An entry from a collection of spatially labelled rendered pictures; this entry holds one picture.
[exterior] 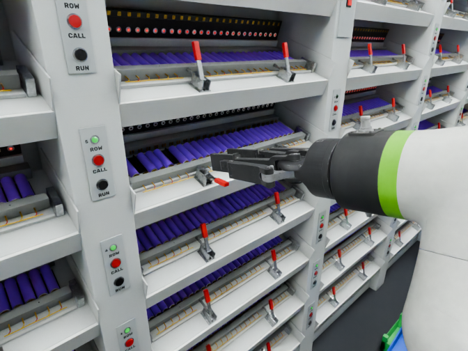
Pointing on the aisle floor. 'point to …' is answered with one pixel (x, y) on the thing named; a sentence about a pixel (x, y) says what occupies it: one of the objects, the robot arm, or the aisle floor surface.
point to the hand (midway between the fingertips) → (234, 160)
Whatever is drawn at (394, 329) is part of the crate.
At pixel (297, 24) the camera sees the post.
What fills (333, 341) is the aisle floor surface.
